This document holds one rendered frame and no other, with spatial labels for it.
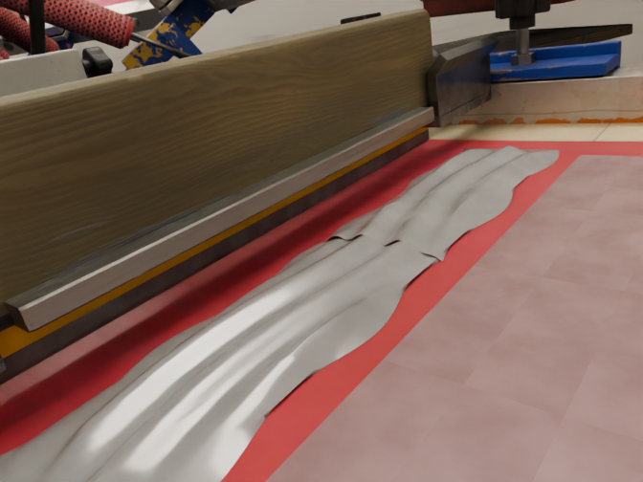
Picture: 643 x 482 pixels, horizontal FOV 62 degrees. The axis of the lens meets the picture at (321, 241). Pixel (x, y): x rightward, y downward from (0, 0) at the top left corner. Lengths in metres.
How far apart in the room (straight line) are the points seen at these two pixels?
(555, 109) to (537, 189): 0.16
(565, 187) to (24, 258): 0.27
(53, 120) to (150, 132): 0.04
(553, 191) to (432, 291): 0.12
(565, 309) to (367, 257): 0.09
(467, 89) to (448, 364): 0.30
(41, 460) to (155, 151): 0.12
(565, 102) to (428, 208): 0.21
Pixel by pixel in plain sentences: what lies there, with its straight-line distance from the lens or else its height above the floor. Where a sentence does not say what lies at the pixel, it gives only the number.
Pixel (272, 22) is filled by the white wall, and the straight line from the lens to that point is 3.03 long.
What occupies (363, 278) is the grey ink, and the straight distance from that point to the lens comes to 0.23.
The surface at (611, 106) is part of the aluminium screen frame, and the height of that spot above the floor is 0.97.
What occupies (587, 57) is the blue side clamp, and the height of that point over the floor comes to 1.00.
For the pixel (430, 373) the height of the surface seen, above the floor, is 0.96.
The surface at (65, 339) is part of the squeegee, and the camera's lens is 0.24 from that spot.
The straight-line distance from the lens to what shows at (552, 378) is 0.18.
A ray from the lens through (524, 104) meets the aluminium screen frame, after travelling 0.49.
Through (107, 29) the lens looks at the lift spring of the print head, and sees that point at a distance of 0.93.
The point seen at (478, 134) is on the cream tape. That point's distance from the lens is 0.47.
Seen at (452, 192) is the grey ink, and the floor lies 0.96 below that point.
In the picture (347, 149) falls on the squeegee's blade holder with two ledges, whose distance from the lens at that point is 0.31.
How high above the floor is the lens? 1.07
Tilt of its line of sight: 23 degrees down
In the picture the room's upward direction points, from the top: 10 degrees counter-clockwise
